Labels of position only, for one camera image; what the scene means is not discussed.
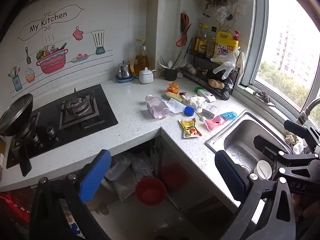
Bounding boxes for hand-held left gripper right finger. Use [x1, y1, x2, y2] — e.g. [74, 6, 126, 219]
[214, 150, 298, 240]

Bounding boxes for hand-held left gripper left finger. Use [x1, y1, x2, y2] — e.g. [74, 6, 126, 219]
[29, 149, 112, 240]

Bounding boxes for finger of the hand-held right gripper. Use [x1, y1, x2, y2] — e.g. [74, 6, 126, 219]
[253, 134, 320, 180]
[284, 120, 320, 153]

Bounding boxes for red plastic bucket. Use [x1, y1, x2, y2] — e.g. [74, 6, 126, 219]
[135, 177, 167, 208]

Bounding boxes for small pink white box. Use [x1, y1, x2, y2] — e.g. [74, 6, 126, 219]
[202, 104, 220, 118]

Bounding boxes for orange snack packet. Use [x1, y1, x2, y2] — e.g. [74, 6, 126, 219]
[167, 82, 180, 95]

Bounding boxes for person's right hand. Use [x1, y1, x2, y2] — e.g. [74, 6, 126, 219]
[291, 192, 320, 222]

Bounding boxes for crumpled rag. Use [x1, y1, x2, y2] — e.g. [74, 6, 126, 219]
[284, 131, 307, 155]

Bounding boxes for white cup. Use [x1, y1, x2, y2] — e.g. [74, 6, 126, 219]
[253, 160, 274, 181]

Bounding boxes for steel faucet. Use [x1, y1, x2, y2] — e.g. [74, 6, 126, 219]
[296, 98, 320, 127]

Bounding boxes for steel sink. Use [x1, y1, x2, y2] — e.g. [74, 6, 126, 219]
[205, 109, 308, 188]

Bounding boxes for translucent plastic bag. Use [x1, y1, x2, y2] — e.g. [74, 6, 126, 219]
[114, 170, 140, 203]

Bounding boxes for steel cabinet door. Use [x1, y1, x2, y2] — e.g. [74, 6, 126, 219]
[160, 135, 240, 220]

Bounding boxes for dried plant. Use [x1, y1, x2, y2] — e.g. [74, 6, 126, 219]
[253, 89, 272, 103]

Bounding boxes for black gas stove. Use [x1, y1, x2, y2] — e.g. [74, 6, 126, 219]
[5, 84, 119, 177]

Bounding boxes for yellow sauce sachet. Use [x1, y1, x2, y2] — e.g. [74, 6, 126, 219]
[178, 118, 202, 139]

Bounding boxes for white plastic spoon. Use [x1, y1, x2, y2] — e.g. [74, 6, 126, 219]
[194, 110, 207, 122]

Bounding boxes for green white box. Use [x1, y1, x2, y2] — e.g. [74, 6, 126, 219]
[194, 86, 217, 102]

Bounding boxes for ginger root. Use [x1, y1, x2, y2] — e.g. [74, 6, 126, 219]
[208, 79, 225, 90]

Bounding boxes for crumpled white tissue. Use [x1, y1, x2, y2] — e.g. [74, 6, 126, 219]
[186, 94, 207, 111]

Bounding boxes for cream rubber glove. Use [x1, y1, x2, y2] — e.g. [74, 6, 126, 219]
[236, 51, 245, 77]

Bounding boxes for red bag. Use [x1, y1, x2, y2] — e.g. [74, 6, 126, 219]
[0, 192, 34, 240]

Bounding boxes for white paper wrapper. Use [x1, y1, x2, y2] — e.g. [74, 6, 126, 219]
[166, 99, 187, 115]

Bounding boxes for pink plastic bottle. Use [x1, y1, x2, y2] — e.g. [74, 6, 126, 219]
[145, 94, 170, 120]

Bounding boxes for white rubber glove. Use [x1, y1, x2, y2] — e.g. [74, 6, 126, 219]
[211, 46, 242, 79]

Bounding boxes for scrub brush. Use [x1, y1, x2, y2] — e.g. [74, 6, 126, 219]
[161, 92, 186, 103]

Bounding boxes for dark metal wok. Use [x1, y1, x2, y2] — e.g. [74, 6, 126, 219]
[0, 94, 34, 137]

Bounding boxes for blue tray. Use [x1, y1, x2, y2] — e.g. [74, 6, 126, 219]
[115, 75, 135, 83]

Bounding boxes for steel teapot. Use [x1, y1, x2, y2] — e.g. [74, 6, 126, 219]
[118, 60, 132, 79]

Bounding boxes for yellow detergent jug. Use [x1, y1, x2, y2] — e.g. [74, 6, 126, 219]
[213, 30, 240, 65]

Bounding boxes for white sugar bowl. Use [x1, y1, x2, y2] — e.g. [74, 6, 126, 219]
[139, 67, 157, 84]

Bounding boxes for dark sauce bottle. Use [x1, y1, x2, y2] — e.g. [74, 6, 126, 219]
[194, 23, 203, 53]
[207, 27, 217, 57]
[200, 25, 210, 54]

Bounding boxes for dark utensil mug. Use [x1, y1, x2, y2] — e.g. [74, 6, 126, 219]
[159, 67, 178, 82]

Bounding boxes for glass oil jug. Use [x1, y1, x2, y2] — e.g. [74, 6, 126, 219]
[134, 39, 150, 77]

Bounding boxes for kitchen utensils bunch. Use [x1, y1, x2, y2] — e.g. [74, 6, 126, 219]
[159, 52, 187, 70]

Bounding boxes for red scissors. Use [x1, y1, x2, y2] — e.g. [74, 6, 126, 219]
[176, 12, 192, 48]

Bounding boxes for water heater pipes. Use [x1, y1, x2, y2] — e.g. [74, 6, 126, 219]
[202, 0, 232, 18]

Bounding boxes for white bag with handle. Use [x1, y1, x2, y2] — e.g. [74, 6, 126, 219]
[131, 155, 155, 180]

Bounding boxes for black wire rack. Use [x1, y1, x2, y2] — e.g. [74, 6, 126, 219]
[180, 38, 244, 100]

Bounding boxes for window frame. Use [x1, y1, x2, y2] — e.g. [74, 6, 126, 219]
[236, 0, 320, 115]

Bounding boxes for kitchen wall sticker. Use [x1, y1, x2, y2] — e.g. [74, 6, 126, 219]
[7, 4, 114, 92]

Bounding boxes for white wall socket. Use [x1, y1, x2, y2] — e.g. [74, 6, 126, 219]
[232, 2, 245, 15]

